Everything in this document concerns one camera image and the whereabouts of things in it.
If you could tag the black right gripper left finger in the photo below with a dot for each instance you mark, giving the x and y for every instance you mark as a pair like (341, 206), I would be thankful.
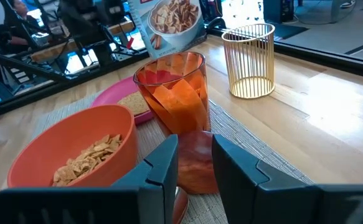
(159, 168)

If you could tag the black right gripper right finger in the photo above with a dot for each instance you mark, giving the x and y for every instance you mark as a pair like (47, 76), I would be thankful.
(240, 180)

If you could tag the brown toast slice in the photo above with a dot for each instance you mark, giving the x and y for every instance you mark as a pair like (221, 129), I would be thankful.
(134, 104)

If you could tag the orange faceted cup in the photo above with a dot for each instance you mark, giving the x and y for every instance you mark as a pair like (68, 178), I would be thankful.
(175, 96)

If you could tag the pink plastic plate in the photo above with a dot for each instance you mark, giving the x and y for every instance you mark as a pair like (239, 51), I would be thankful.
(112, 93)

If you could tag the orange plastic bowl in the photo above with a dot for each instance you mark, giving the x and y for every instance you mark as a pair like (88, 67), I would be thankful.
(69, 137)

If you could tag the blue cinnamon cereal box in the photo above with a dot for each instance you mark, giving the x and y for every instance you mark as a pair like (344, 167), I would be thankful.
(168, 28)

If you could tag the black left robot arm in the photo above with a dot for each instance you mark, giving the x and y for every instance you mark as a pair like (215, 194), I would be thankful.
(84, 15)

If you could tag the grey woven placemat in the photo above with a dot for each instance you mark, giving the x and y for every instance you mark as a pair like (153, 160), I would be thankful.
(246, 137)

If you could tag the cereal squares heap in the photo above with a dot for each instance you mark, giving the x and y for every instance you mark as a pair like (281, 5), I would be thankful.
(87, 161)

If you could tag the clear glass cup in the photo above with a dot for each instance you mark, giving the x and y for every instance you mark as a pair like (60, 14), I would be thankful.
(249, 84)

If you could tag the person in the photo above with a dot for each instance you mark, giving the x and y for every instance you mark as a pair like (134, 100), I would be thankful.
(20, 12)

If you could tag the black aluminium table frame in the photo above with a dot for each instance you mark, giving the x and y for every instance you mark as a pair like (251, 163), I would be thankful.
(324, 59)

